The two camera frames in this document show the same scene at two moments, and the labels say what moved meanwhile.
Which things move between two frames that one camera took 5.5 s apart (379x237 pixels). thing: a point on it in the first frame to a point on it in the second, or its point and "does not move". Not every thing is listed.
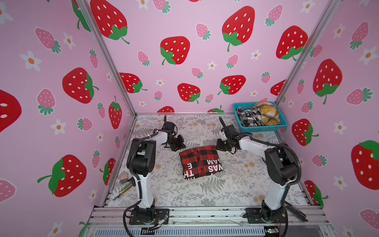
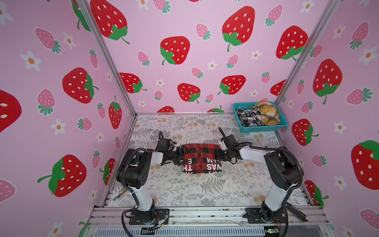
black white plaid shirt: [249, 117] does not move
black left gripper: [180, 144] to [179, 155]
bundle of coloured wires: [132, 183] does not move
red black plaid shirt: [199, 161] does not move
